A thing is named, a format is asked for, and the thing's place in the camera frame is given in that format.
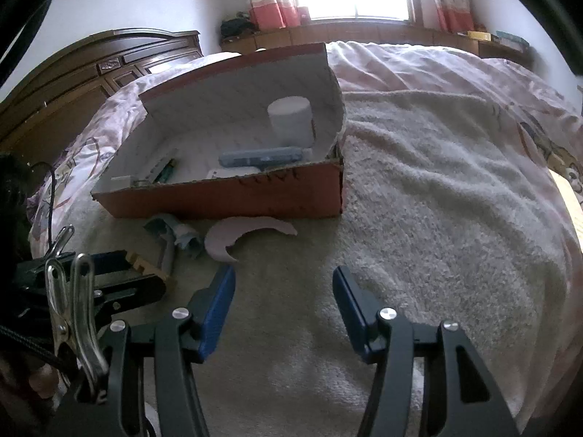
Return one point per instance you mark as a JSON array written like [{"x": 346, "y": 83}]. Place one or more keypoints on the pink printed quilt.
[{"x": 432, "y": 68}]

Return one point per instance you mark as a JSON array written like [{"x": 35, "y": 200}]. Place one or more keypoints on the notched wooden piece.
[{"x": 145, "y": 266}]

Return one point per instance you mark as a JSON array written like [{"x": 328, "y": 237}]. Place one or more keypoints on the wooden window ledge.
[{"x": 364, "y": 36}]

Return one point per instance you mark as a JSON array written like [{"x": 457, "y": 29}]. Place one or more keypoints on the cardboard box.
[{"x": 227, "y": 200}]

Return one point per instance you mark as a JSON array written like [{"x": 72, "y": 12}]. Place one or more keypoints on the metal spring clip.
[
  {"x": 59, "y": 241},
  {"x": 84, "y": 327}
]

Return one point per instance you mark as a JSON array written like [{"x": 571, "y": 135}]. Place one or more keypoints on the green card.
[{"x": 167, "y": 170}]

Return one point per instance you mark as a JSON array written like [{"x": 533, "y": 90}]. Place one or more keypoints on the dark bag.
[{"x": 237, "y": 27}]

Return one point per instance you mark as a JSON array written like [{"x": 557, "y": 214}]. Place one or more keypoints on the person's left hand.
[{"x": 43, "y": 380}]

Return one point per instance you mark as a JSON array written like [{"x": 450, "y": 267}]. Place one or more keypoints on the dark wooden headboard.
[{"x": 68, "y": 77}]

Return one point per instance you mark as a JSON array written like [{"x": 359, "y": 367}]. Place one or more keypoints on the pink crescent piece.
[{"x": 218, "y": 246}]

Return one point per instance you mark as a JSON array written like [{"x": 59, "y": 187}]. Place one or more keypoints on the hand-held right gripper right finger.
[{"x": 348, "y": 309}]

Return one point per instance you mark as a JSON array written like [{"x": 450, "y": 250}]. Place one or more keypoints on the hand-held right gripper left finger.
[{"x": 218, "y": 309}]

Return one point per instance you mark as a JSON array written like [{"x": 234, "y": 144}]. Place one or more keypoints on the light blue crumpled piece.
[{"x": 191, "y": 243}]

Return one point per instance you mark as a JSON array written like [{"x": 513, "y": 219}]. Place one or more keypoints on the blue-grey curved track piece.
[{"x": 159, "y": 226}]

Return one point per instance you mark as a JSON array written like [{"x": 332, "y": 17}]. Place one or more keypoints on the grey plate with holes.
[{"x": 255, "y": 158}]

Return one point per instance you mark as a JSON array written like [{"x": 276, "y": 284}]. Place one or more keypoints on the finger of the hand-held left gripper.
[
  {"x": 109, "y": 258},
  {"x": 136, "y": 289}
]

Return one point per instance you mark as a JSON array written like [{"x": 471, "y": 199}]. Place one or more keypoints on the white power adapter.
[{"x": 227, "y": 174}]

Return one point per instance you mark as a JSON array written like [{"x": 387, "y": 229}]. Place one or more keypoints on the row of books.
[{"x": 501, "y": 38}]

